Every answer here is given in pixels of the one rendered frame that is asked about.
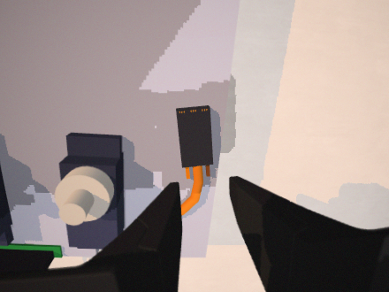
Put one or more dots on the grey rectangular block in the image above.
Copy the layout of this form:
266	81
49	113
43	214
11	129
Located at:
88	124

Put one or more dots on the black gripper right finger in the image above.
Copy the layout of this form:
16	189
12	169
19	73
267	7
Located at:
295	249

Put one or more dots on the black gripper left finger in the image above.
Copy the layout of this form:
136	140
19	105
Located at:
145	257

